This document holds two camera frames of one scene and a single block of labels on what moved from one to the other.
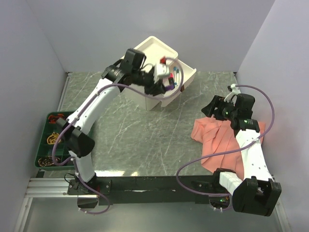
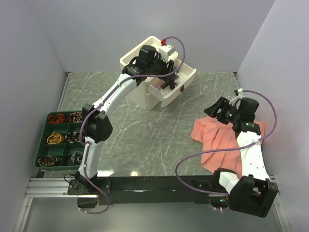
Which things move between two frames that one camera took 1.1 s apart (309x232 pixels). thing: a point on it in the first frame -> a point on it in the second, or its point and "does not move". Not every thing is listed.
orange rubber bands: (52, 119) does not move
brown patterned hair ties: (47, 161) does not move
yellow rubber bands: (51, 139) does not move
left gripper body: (150, 84) -> (161, 66)
